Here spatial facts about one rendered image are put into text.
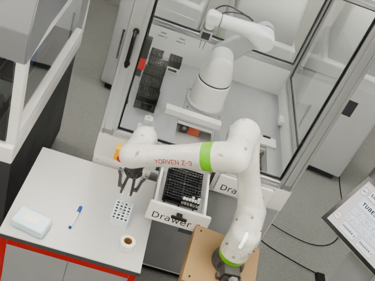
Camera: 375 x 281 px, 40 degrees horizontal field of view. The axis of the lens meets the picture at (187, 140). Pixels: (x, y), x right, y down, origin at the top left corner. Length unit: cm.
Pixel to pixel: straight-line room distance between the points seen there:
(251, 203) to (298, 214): 194
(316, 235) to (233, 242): 197
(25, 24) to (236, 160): 95
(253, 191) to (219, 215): 68
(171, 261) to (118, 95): 117
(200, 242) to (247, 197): 32
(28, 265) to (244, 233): 97
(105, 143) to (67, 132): 141
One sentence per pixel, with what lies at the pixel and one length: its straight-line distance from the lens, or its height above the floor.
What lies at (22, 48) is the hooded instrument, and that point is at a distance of 215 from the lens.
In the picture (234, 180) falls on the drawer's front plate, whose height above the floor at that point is 92.
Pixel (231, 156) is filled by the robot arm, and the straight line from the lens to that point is 189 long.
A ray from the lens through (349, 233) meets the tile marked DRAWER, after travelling 263.
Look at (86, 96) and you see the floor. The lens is 441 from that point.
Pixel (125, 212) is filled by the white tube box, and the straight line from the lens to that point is 245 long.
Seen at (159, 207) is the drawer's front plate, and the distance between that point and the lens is 237.
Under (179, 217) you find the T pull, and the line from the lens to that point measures 236.
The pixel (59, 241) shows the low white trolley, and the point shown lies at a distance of 233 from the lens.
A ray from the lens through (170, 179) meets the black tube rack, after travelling 252.
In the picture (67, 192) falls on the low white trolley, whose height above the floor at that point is 76.
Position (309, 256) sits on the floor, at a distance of 390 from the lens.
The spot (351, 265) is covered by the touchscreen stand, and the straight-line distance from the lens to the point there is 279.
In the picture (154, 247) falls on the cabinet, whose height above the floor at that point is 24.
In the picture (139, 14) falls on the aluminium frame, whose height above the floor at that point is 161.
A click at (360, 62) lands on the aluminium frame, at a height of 173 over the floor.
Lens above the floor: 258
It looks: 37 degrees down
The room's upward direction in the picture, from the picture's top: 22 degrees clockwise
